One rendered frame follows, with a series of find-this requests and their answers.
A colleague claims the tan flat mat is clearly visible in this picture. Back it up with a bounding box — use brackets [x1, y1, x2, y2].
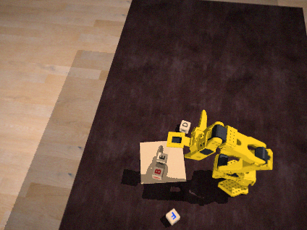
[140, 141, 186, 184]

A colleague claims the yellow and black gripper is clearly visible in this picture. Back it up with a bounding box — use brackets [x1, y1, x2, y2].
[167, 110, 207, 161]

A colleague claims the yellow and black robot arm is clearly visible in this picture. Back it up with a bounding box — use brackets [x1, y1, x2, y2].
[197, 122, 272, 197]

